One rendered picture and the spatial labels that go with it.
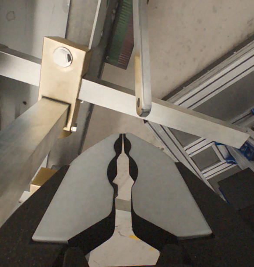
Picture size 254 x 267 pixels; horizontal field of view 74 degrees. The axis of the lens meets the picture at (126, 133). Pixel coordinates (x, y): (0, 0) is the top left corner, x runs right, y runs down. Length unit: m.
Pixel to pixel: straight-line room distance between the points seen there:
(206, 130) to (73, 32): 0.29
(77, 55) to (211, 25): 0.99
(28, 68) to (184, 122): 0.23
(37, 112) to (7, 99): 0.34
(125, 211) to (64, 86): 0.29
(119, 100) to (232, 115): 0.92
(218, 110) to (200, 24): 0.47
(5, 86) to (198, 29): 0.95
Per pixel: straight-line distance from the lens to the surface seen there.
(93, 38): 0.26
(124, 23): 0.36
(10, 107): 0.56
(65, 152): 0.47
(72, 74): 0.24
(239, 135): 0.33
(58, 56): 0.22
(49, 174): 0.39
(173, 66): 1.11
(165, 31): 1.08
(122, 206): 0.41
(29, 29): 0.48
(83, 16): 0.36
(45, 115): 0.21
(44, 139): 0.18
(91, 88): 0.25
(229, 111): 1.09
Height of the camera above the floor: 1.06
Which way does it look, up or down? 60 degrees down
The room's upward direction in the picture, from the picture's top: 177 degrees clockwise
